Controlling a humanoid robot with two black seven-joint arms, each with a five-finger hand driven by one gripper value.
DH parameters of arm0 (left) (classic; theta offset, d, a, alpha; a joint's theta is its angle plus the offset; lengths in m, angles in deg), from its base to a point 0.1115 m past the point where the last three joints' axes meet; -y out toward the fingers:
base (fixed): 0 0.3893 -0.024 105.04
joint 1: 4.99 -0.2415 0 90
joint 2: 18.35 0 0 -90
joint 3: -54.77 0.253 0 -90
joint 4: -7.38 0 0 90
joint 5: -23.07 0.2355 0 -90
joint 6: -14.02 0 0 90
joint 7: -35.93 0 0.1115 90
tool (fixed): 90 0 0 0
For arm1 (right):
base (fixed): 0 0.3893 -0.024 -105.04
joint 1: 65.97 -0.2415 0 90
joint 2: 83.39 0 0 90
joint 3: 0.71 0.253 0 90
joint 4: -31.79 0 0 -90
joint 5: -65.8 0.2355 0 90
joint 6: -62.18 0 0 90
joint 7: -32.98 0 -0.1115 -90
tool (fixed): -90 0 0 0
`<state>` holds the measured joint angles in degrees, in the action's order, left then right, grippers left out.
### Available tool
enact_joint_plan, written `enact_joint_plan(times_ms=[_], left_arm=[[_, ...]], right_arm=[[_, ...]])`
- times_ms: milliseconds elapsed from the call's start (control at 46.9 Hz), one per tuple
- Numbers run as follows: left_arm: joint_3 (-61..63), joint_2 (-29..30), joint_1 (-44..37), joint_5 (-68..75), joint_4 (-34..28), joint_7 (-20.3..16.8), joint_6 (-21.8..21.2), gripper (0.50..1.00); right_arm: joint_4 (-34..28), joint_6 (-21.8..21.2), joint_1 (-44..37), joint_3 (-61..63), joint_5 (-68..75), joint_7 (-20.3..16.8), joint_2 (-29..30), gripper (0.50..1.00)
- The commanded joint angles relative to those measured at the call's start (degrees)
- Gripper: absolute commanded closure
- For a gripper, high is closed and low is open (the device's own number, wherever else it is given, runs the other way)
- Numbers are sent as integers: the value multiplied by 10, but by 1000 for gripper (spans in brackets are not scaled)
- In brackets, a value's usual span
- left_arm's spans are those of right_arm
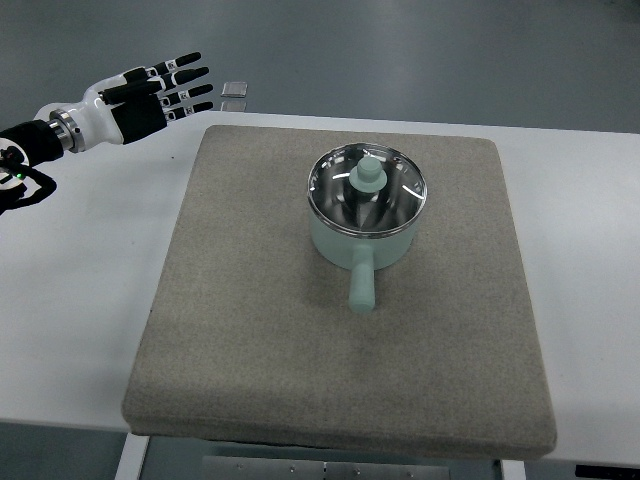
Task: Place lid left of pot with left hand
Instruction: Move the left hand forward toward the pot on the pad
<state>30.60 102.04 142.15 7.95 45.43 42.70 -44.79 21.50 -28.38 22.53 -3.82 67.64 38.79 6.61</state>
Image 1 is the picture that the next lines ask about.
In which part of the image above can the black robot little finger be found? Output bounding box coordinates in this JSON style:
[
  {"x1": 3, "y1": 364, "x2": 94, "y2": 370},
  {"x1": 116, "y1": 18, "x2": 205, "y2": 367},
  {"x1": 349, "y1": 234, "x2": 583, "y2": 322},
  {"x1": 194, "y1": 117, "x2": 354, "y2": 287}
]
[{"x1": 163, "y1": 101, "x2": 214, "y2": 121}]

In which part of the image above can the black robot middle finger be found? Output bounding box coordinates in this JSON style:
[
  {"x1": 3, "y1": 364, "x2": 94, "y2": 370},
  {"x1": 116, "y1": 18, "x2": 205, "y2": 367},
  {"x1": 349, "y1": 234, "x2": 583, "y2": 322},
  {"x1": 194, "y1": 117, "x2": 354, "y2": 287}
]
[{"x1": 160, "y1": 67, "x2": 209, "y2": 86}]

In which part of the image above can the glass lid with green knob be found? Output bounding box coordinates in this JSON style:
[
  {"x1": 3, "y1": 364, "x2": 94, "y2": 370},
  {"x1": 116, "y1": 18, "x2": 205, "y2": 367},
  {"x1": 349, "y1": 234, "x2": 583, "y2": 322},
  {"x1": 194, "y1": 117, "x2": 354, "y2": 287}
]
[{"x1": 307, "y1": 142, "x2": 427, "y2": 239}]

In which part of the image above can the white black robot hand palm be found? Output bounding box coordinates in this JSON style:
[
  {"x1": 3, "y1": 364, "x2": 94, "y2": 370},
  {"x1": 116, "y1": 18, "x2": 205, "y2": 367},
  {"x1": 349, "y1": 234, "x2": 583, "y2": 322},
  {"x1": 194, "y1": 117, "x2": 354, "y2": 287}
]
[{"x1": 48, "y1": 69, "x2": 167, "y2": 153}]

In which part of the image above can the small floor plate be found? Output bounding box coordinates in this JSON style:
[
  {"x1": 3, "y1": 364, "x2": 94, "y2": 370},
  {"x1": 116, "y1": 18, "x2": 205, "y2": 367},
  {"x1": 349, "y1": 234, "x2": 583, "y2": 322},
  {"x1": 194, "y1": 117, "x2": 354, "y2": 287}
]
[{"x1": 220, "y1": 81, "x2": 248, "y2": 98}]

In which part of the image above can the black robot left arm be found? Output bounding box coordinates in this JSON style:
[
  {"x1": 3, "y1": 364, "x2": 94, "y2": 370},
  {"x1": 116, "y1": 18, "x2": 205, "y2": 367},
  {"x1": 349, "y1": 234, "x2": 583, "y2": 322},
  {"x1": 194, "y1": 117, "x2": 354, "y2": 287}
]
[{"x1": 1, "y1": 52, "x2": 213, "y2": 213}]

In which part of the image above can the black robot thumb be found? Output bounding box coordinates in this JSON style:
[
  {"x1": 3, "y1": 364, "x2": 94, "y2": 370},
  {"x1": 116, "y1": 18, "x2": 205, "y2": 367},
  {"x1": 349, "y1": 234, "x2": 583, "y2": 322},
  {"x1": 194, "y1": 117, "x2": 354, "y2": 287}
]
[{"x1": 102, "y1": 81, "x2": 163, "y2": 104}]

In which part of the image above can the mint green saucepan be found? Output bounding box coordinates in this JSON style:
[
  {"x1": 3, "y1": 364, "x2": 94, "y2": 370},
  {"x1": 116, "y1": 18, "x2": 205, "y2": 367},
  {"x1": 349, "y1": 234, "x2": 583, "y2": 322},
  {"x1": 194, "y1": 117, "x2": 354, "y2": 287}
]
[{"x1": 307, "y1": 199, "x2": 424, "y2": 313}]

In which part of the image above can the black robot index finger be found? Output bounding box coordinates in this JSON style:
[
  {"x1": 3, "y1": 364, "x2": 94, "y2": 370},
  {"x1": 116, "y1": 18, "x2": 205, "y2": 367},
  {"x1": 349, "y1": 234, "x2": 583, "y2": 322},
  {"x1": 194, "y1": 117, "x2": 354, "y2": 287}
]
[{"x1": 145, "y1": 52, "x2": 202, "y2": 75}]

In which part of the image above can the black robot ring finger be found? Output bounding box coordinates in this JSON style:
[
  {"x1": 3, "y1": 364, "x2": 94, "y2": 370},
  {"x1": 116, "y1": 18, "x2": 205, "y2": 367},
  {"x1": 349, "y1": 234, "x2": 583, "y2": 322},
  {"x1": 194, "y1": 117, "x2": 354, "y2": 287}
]
[{"x1": 162, "y1": 84, "x2": 214, "y2": 104}]

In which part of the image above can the beige fabric mat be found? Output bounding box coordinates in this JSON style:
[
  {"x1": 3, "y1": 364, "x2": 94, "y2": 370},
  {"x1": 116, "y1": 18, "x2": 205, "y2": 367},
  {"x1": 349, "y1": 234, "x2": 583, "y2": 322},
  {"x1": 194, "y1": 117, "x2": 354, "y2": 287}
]
[{"x1": 122, "y1": 126, "x2": 557, "y2": 459}]

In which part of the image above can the grey metal bracket under table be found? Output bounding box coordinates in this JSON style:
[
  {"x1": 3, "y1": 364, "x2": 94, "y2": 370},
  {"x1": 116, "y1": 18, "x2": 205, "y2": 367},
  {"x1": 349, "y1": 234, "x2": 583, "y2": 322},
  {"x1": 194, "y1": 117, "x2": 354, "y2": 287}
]
[{"x1": 201, "y1": 456, "x2": 451, "y2": 480}]

